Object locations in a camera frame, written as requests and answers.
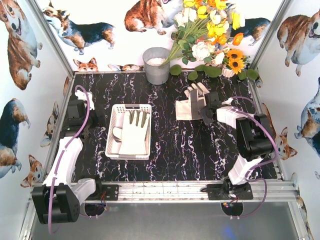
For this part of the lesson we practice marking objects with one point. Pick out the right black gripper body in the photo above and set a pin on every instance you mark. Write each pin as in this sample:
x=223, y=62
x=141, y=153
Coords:
x=203, y=107

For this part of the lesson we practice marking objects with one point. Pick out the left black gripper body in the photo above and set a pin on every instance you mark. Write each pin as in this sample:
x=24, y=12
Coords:
x=99, y=118

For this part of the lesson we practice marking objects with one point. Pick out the white grey glove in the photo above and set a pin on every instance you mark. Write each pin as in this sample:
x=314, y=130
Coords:
x=188, y=110

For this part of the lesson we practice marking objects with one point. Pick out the white glove green trim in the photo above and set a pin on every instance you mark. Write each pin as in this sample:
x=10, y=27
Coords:
x=133, y=133

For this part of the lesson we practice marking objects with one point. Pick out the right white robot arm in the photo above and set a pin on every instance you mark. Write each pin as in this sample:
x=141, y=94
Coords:
x=254, y=137

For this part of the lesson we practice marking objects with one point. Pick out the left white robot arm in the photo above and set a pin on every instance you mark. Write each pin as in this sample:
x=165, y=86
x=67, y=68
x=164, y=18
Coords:
x=57, y=200

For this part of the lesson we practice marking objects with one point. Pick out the white perforated storage basket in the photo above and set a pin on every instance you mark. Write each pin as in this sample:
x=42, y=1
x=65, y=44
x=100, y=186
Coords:
x=114, y=132

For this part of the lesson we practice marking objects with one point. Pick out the small white sunflower pot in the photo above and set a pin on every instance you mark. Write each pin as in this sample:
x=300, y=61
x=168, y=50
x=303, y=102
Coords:
x=226, y=72

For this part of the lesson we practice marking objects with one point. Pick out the grey metal bucket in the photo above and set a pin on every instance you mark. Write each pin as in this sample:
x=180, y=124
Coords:
x=155, y=65

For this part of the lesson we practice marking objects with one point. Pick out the artificial flower bouquet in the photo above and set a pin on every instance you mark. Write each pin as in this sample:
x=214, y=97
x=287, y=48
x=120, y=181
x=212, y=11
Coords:
x=209, y=31

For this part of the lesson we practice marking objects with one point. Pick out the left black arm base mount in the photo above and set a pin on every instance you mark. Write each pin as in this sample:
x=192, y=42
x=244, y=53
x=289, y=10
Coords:
x=104, y=192

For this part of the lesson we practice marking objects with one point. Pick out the aluminium front rail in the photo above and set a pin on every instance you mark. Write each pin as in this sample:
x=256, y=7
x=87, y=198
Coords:
x=269, y=190

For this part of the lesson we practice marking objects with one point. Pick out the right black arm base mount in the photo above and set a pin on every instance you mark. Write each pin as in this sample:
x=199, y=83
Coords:
x=228, y=191

